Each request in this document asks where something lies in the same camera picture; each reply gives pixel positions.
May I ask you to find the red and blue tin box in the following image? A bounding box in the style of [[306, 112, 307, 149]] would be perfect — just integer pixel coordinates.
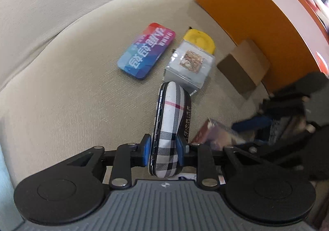
[[117, 23, 177, 81]]

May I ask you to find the orange storage box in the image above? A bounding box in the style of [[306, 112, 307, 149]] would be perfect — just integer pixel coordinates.
[[193, 0, 329, 96]]

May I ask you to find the brown cardboard box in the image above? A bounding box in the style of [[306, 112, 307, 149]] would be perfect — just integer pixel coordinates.
[[217, 39, 271, 100]]

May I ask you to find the plaid glasses case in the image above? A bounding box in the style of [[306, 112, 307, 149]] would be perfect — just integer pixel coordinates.
[[148, 81, 192, 177]]

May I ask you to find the clear plastic box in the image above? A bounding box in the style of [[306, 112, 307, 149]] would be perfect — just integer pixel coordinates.
[[164, 41, 215, 96]]

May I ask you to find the beige sofa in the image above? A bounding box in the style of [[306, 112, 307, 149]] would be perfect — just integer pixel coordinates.
[[0, 0, 273, 195]]

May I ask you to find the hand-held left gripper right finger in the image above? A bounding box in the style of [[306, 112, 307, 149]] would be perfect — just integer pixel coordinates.
[[176, 137, 268, 188]]

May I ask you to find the yellow tape measure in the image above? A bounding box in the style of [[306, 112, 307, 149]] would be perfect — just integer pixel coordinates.
[[183, 28, 216, 55]]

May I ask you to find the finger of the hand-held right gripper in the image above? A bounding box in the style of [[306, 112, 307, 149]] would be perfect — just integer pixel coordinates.
[[232, 87, 313, 136], [233, 128, 319, 170]]

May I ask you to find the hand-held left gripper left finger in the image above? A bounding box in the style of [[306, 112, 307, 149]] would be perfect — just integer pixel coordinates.
[[60, 134, 153, 188]]

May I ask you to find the reddish brown packet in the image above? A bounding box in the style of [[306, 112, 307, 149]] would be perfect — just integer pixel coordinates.
[[191, 117, 248, 152]]

